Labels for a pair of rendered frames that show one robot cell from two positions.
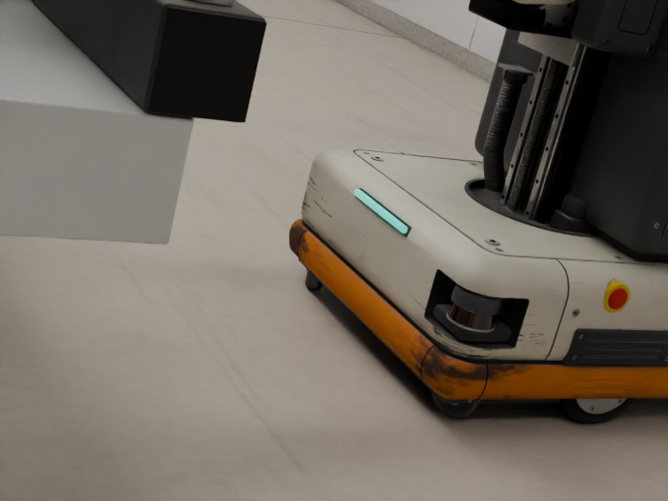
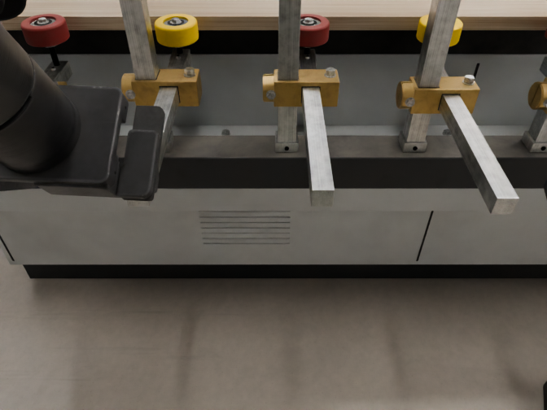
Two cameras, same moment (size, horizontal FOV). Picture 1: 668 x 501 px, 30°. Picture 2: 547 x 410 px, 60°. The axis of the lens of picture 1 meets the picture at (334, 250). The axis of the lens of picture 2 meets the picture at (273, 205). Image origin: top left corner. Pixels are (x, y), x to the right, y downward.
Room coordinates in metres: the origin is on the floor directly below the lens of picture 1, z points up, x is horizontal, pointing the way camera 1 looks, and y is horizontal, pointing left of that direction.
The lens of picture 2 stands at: (1.99, -0.12, 1.25)
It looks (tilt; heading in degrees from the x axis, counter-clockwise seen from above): 42 degrees down; 121
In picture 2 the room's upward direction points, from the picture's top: straight up
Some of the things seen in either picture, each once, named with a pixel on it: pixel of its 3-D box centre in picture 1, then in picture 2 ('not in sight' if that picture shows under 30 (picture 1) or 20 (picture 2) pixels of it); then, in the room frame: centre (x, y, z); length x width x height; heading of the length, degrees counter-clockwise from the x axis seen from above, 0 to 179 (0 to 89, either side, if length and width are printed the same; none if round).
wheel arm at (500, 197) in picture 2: not in sight; (458, 121); (1.91, 0.64, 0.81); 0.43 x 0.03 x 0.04; 121
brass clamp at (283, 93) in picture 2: not in sight; (299, 88); (1.64, 0.57, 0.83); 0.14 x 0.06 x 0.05; 31
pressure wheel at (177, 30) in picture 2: not in sight; (179, 48); (1.38, 0.55, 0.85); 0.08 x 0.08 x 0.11
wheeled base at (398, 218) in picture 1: (521, 267); not in sight; (2.20, -0.34, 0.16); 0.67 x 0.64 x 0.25; 121
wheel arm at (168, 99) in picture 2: not in sight; (164, 113); (1.48, 0.38, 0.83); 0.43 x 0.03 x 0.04; 121
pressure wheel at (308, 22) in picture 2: not in sight; (307, 48); (1.59, 0.68, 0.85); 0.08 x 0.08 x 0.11
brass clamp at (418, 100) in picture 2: not in sight; (435, 94); (1.85, 0.70, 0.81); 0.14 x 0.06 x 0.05; 31
